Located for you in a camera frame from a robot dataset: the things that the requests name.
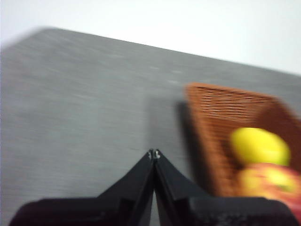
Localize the brown wicker basket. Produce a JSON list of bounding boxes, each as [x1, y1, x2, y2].
[[184, 82, 301, 198]]

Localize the red apple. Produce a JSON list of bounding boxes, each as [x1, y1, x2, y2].
[[237, 162, 301, 226]]

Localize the yellow lemon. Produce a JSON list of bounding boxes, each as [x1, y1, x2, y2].
[[230, 127, 291, 167]]

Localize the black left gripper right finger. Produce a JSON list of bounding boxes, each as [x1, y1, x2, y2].
[[154, 148, 296, 226]]

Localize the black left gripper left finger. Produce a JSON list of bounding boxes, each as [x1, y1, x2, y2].
[[9, 148, 155, 226]]

